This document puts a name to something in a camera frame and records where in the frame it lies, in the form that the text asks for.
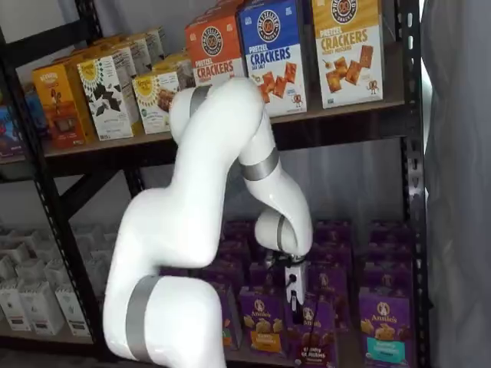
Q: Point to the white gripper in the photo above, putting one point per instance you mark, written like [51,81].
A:
[301,283]

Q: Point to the orange cookie box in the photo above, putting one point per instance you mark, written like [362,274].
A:
[57,115]

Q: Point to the yellow pretzel crackers box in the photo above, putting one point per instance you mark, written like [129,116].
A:
[349,57]

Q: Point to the purple box teal patch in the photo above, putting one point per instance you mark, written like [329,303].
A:
[389,251]
[385,326]
[387,274]
[389,230]

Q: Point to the white Sweet Thins box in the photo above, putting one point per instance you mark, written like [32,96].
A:
[103,99]
[134,53]
[155,42]

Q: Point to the purple box brown patch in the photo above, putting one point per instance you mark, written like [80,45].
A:
[333,230]
[326,280]
[312,345]
[331,253]

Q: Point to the wooden shelf board crackers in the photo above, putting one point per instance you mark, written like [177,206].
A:
[153,138]

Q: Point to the Simple Mills bar box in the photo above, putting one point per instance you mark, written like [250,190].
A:
[153,103]
[172,65]

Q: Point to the small white carton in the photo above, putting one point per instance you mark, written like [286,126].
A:
[32,270]
[42,310]
[73,312]
[13,310]
[96,237]
[97,268]
[57,270]
[7,270]

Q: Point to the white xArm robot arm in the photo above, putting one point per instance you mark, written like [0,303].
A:
[199,153]

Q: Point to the orange pretzel crackers box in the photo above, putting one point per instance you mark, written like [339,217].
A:
[213,50]
[226,8]

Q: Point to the blue pretzel crackers box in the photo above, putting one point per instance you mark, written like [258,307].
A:
[272,57]

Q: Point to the purple box green patch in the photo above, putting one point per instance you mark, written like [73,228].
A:
[230,318]
[226,274]

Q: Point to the black metal shelf rack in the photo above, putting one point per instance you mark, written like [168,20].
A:
[345,130]

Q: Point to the blue printed snack box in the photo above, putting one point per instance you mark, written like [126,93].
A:
[9,130]

